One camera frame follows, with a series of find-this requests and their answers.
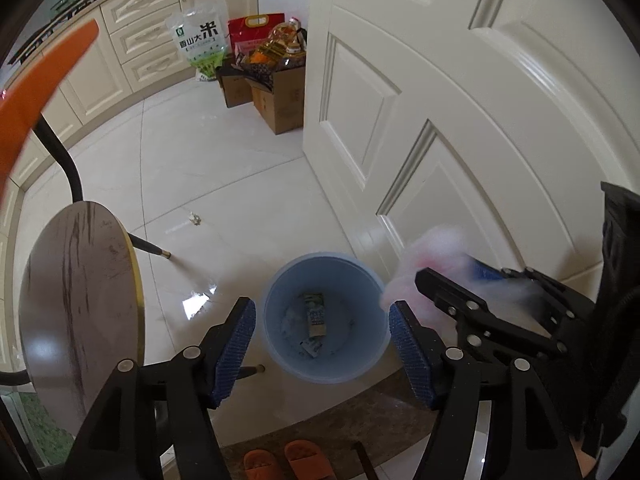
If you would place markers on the brown door mat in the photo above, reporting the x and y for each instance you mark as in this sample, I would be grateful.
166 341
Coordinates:
350 410

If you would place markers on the white plastic bag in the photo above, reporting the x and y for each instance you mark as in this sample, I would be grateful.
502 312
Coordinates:
430 255

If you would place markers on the round dark wooden stool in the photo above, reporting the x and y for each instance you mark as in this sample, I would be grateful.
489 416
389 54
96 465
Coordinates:
75 310

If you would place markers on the small paper scrap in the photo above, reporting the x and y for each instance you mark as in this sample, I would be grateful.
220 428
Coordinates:
194 218

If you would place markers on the cream kitchen cabinets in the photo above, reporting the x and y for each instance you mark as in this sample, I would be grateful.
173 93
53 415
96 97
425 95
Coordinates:
145 10

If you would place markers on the green floor mat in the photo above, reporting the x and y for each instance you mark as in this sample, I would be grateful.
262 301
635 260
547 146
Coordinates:
45 425

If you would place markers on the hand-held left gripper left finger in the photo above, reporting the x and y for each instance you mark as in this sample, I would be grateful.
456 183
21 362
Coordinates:
235 355

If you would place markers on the orange slipper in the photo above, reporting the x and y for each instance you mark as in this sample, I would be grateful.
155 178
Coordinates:
261 467
307 462

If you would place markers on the yellow cooking oil bottle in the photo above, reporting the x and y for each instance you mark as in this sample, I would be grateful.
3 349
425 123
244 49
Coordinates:
280 45

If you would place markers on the blue plastic trash bin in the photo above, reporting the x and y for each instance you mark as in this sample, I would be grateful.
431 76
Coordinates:
280 320

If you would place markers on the black gas stove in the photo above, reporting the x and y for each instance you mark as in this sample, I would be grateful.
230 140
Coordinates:
55 35

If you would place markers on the red gift bag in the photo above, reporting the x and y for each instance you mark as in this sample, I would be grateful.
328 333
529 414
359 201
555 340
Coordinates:
242 35

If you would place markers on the small brown cardboard box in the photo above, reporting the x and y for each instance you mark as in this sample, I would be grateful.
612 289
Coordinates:
235 90

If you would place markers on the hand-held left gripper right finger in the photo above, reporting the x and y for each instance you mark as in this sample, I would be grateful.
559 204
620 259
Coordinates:
410 355

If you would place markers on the white green rice bag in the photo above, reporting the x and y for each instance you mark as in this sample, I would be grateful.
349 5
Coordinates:
200 40

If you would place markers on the small crumpled white wrapper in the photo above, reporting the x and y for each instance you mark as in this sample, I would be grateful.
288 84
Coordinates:
311 347

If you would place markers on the green white paper wrapper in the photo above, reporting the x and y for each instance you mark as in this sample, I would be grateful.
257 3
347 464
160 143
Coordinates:
315 315

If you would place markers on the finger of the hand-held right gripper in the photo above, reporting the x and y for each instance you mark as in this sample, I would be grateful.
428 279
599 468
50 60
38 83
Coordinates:
460 305
485 272

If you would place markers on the large brown cardboard box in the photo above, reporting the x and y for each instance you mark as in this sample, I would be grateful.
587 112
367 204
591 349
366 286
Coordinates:
282 100

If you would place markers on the orange round table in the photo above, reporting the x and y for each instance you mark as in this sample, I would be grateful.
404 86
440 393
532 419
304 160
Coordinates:
35 85

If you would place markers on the white panelled door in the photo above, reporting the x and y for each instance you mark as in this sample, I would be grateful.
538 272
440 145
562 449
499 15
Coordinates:
450 60

